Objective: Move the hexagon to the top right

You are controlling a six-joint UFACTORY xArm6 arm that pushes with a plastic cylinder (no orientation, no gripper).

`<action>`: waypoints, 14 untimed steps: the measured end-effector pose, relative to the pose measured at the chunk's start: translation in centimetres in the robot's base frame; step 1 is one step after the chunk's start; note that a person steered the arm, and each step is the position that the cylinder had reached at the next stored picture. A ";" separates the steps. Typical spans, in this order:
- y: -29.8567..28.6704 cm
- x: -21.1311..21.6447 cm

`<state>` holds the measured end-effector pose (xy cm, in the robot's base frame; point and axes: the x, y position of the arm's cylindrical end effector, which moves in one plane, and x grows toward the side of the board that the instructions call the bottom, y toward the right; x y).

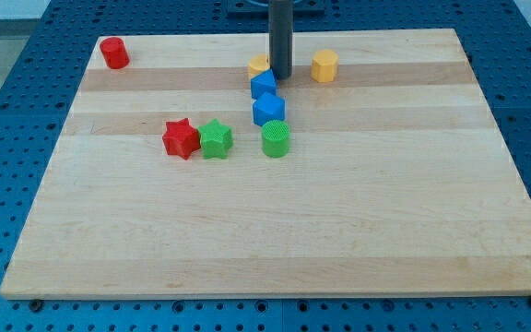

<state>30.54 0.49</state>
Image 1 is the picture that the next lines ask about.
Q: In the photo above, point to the yellow hexagon block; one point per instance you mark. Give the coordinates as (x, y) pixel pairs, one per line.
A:
(324, 66)

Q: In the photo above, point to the green cylinder block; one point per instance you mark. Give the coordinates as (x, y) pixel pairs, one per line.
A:
(275, 138)

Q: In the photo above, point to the green star block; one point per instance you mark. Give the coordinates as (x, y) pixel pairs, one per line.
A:
(215, 139)

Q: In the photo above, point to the blue cube block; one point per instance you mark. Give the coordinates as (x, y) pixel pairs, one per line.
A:
(268, 107)

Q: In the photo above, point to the blue triangle block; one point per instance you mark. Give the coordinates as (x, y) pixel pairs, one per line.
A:
(264, 82)

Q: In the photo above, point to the red star block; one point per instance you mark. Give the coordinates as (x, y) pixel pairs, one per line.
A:
(181, 139)

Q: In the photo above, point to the yellow block behind rod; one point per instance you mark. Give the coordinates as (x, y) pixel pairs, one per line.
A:
(257, 65)

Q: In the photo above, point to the wooden board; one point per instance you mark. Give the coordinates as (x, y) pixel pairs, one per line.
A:
(398, 182)

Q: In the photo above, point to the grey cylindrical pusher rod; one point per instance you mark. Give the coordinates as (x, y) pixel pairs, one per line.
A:
(280, 28)

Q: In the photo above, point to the red cylinder block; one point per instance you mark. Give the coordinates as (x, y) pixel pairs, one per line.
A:
(114, 52)

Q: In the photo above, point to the left board screw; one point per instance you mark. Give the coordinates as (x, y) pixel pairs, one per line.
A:
(36, 305)

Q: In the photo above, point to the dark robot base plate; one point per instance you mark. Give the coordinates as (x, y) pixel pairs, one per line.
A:
(239, 8)

